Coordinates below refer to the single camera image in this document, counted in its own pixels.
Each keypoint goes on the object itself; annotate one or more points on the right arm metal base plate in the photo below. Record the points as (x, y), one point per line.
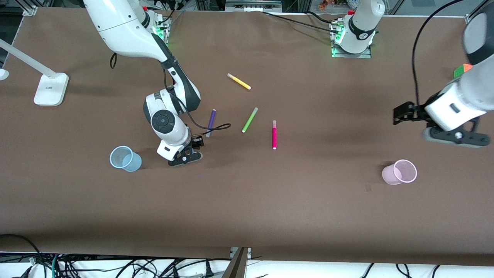
(165, 33)

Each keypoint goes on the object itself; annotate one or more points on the light blue plastic cup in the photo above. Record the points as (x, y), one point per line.
(129, 162)

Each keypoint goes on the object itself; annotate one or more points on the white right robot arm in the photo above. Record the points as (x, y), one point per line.
(127, 31)

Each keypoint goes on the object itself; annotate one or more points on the pink plastic cup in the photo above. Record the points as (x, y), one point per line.
(390, 174)

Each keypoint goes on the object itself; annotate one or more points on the purple marker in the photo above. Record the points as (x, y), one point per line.
(212, 117)

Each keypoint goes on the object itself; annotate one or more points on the yellow marker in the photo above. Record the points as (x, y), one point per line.
(240, 82)

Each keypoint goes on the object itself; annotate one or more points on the green marker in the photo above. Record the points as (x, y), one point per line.
(249, 120)

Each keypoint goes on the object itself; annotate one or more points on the black power plug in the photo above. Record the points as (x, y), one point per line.
(209, 271)

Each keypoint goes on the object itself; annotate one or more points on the white rounded object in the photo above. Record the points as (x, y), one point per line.
(3, 74)

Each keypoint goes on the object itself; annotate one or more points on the pink marker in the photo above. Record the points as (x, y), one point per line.
(274, 137)

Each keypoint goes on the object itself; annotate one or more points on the aluminium frame corner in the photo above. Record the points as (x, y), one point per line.
(30, 8)
(471, 16)

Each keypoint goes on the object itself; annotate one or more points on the white lamp stand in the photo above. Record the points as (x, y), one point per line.
(50, 88)

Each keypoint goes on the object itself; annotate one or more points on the colourful puzzle cube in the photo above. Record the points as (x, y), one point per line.
(460, 71)

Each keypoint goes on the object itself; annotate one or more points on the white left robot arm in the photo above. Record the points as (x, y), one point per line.
(471, 92)

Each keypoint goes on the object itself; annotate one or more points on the grey socket box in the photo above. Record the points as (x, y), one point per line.
(252, 5)

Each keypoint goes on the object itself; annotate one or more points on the dark table support beam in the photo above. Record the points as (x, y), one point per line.
(236, 267)

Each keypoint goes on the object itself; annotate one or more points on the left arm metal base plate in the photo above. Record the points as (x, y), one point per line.
(364, 55)

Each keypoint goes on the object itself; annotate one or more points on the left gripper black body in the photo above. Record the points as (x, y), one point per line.
(418, 112)

